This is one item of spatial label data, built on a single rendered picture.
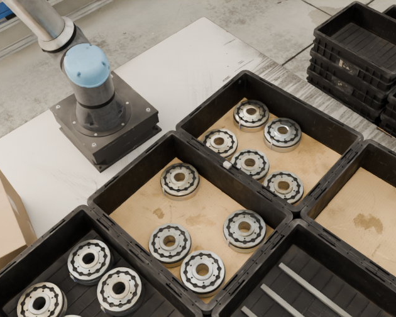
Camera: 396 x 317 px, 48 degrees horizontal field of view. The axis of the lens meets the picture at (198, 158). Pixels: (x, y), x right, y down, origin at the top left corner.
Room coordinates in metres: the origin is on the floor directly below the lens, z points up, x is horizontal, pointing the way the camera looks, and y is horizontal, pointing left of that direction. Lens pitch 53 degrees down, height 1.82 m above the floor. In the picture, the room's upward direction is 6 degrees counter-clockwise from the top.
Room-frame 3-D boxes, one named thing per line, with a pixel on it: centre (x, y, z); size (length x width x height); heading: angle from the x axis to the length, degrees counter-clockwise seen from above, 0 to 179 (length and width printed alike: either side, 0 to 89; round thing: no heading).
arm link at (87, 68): (0.97, 0.28, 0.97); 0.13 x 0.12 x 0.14; 28
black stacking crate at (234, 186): (0.53, 0.04, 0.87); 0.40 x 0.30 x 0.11; 42
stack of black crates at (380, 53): (1.46, -0.78, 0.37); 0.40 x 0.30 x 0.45; 37
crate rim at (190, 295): (0.53, 0.04, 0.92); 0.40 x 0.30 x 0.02; 42
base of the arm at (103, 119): (0.97, 0.29, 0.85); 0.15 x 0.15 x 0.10
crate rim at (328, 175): (0.73, -0.19, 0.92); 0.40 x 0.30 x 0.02; 42
